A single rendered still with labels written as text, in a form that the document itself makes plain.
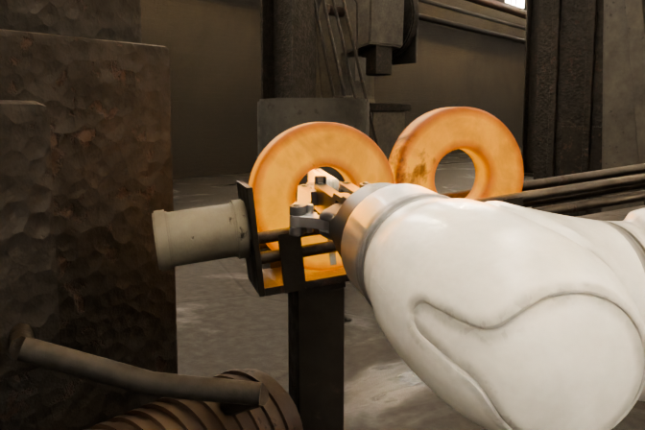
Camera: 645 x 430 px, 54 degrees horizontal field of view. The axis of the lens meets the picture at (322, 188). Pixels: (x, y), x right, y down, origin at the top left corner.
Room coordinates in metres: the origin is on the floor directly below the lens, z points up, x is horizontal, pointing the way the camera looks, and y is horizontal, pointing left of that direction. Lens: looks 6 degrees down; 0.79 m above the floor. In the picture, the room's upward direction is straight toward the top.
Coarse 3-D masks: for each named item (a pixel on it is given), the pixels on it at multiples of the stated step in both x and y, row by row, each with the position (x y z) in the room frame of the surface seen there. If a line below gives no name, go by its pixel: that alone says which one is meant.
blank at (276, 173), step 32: (320, 128) 0.63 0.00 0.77; (352, 128) 0.64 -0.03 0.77; (256, 160) 0.64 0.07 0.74; (288, 160) 0.62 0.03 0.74; (320, 160) 0.63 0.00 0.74; (352, 160) 0.64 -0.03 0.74; (384, 160) 0.65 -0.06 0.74; (256, 192) 0.61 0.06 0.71; (288, 192) 0.62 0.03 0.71; (288, 224) 0.62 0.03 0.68; (320, 256) 0.63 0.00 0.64
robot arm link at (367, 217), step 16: (384, 192) 0.43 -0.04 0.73; (400, 192) 0.42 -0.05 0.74; (416, 192) 0.41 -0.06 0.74; (432, 192) 0.42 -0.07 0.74; (368, 208) 0.42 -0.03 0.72; (384, 208) 0.40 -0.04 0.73; (352, 224) 0.42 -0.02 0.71; (368, 224) 0.40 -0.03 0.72; (352, 240) 0.41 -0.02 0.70; (368, 240) 0.39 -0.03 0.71; (352, 256) 0.41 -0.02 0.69; (352, 272) 0.41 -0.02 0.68
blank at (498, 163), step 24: (432, 120) 0.66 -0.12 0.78; (456, 120) 0.67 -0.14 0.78; (480, 120) 0.68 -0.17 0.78; (408, 144) 0.66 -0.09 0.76; (432, 144) 0.66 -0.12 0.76; (456, 144) 0.67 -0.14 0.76; (480, 144) 0.68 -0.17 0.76; (504, 144) 0.69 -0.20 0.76; (408, 168) 0.66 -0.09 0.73; (432, 168) 0.66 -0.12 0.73; (480, 168) 0.70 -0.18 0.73; (504, 168) 0.69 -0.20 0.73; (480, 192) 0.69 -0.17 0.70; (504, 192) 0.69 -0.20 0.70
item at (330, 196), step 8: (320, 176) 0.61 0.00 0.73; (320, 184) 0.60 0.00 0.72; (320, 192) 0.59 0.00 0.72; (328, 192) 0.57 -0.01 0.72; (336, 192) 0.57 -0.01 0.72; (320, 200) 0.59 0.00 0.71; (328, 200) 0.56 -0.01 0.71; (336, 200) 0.53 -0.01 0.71; (344, 200) 0.51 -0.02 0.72; (320, 208) 0.59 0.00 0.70
